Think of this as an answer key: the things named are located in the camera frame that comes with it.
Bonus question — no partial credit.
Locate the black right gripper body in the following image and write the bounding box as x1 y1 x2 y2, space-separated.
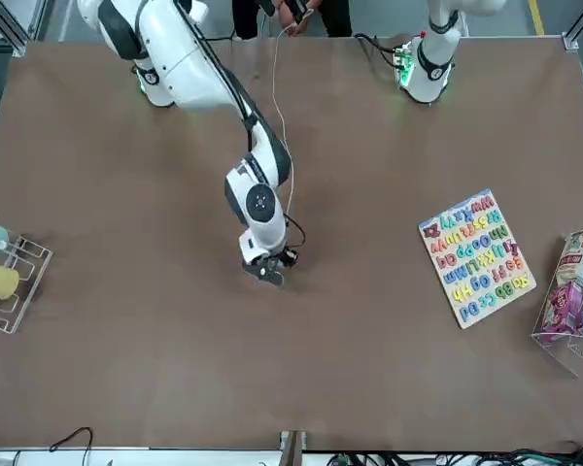
265 244 302 270

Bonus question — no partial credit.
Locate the white charger cable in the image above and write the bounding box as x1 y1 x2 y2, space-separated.
271 18 305 217

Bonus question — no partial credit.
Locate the dark smartphone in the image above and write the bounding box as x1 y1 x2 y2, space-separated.
291 0 317 24

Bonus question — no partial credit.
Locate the colourful alphabet puzzle board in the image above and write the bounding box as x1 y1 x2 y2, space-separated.
417 187 537 331

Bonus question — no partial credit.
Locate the person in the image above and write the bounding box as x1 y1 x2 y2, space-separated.
231 0 354 41

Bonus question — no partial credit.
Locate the white pink snack bag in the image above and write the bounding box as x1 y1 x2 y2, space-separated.
557 225 583 287

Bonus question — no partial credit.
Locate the black right wrist bracket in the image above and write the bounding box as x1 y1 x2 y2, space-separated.
241 255 288 291

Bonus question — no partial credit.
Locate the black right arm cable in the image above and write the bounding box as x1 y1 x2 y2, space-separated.
187 18 307 251

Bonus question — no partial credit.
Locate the aluminium camera post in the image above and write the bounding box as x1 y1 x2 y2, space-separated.
278 428 309 466

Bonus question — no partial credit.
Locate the black left base cable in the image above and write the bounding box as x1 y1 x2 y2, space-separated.
352 31 405 68

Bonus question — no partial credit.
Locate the thin black cable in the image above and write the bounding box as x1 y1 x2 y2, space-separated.
48 426 95 466

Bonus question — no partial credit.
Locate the black green cable tangle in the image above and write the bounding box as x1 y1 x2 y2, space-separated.
327 439 583 466

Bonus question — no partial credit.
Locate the aluminium frame post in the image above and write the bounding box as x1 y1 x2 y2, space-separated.
0 0 48 57
562 0 583 52

